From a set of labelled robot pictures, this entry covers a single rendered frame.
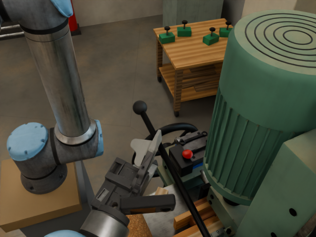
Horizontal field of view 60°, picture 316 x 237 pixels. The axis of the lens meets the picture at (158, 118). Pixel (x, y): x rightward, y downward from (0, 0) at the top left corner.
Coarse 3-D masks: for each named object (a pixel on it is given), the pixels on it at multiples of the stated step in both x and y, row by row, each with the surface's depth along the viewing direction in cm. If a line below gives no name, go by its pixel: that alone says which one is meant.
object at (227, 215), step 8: (208, 192) 71; (216, 192) 68; (208, 200) 73; (216, 200) 68; (216, 208) 70; (224, 208) 66; (232, 208) 65; (240, 208) 65; (224, 216) 67; (232, 216) 64; (240, 216) 64; (224, 224) 68; (232, 224) 64
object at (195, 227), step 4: (212, 216) 74; (208, 220) 73; (196, 224) 72; (208, 224) 72; (192, 228) 72; (196, 228) 72; (180, 232) 71; (184, 232) 71; (188, 232) 71; (192, 232) 71; (176, 236) 70; (180, 236) 70; (184, 236) 70; (188, 236) 70
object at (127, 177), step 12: (120, 168) 59; (132, 168) 60; (108, 180) 59; (120, 180) 57; (132, 180) 59; (144, 180) 58; (108, 192) 57; (120, 192) 58; (132, 192) 58; (96, 204) 56; (108, 204) 57; (120, 216) 54
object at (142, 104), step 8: (136, 104) 64; (144, 104) 65; (136, 112) 65; (144, 112) 64; (144, 120) 63; (152, 128) 62; (152, 136) 61; (160, 144) 60; (160, 152) 60; (168, 160) 58; (168, 168) 58; (176, 176) 56; (176, 184) 56; (184, 192) 55; (184, 200) 55; (192, 208) 53; (192, 216) 53; (200, 216) 53; (200, 224) 52; (208, 232) 51
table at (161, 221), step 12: (168, 180) 89; (168, 192) 83; (192, 192) 83; (180, 204) 80; (144, 216) 78; (156, 216) 78; (168, 216) 78; (156, 228) 76; (168, 228) 76; (180, 228) 76
